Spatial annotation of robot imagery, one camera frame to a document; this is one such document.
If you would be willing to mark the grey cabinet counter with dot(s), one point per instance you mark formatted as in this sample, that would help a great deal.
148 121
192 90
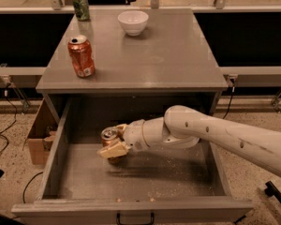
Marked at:
170 55

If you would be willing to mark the green soda can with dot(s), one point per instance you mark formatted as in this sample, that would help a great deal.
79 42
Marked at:
81 8

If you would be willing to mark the black drawer handle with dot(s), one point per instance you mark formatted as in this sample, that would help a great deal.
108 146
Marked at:
135 218

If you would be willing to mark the black bar bottom right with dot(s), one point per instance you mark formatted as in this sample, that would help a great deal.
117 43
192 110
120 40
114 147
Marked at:
272 191

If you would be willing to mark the cardboard box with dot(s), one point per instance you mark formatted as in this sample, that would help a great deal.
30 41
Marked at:
41 135

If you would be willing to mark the red crushed soda can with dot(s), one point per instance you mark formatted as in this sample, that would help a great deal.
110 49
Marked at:
80 52

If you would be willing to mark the open grey top drawer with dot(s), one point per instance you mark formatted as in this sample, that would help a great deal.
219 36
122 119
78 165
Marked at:
79 187

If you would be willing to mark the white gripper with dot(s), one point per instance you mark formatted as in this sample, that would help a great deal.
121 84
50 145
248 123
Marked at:
133 136

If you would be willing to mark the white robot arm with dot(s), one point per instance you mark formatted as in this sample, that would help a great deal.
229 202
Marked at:
182 127

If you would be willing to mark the orange soda can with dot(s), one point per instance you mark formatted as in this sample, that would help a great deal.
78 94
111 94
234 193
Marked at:
113 150

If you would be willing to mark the white ceramic bowl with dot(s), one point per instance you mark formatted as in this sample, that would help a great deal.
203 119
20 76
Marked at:
133 22

